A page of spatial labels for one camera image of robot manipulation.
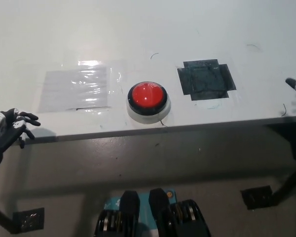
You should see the red dome push button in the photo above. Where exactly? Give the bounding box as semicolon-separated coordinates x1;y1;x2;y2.
125;81;172;124

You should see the black table leg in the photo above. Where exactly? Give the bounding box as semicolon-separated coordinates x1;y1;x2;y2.
270;158;296;206
0;201;17;234

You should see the clear plastic sheet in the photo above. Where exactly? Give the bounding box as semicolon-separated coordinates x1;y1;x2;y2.
37;59;123;115

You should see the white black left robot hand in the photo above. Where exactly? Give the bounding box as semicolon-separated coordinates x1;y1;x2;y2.
0;108;41;171

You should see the black tape patch on desk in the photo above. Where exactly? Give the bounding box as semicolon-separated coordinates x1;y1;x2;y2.
177;58;237;101

